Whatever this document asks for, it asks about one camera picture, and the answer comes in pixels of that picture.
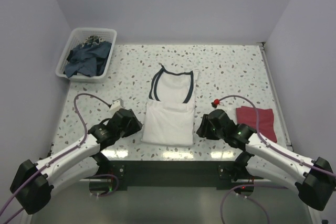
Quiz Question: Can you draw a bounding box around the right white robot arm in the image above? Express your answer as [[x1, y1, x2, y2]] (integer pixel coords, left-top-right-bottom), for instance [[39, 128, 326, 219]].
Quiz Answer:
[[196, 109, 335, 211]]

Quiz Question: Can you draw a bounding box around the white tank top navy trim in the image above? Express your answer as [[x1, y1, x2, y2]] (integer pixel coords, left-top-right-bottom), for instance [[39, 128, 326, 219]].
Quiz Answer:
[[142, 66, 199, 147]]

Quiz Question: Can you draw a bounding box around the blue denim tank top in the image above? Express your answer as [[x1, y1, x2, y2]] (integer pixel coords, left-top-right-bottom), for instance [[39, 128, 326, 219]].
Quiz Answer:
[[64, 41, 112, 78]]

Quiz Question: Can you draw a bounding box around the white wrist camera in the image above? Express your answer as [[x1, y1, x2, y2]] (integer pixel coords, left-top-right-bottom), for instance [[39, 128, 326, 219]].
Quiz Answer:
[[211, 99, 221, 109], [109, 98, 124, 112]]

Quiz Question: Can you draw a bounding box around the patterned tank top in basket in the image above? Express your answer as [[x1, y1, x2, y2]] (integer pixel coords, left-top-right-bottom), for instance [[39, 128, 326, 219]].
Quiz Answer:
[[83, 35, 102, 44]]

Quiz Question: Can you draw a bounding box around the white plastic basket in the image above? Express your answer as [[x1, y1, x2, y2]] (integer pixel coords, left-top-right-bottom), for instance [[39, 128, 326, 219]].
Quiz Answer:
[[56, 27, 117, 83]]

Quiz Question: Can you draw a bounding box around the red tank top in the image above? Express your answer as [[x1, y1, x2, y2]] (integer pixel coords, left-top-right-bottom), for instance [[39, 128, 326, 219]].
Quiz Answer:
[[236, 106, 277, 143]]

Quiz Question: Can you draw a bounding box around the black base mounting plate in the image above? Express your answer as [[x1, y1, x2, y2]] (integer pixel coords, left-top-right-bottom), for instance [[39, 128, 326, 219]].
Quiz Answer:
[[94, 161, 256, 190]]

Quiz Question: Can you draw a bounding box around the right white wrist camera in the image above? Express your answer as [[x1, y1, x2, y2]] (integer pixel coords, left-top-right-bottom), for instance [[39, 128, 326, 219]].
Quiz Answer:
[[211, 99, 221, 109]]

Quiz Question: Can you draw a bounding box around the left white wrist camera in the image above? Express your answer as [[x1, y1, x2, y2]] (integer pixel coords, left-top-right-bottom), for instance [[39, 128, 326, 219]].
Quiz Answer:
[[109, 98, 124, 112]]

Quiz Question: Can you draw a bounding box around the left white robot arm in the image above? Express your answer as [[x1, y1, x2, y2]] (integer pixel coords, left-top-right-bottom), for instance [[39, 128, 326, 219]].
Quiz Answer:
[[10, 109, 142, 215]]

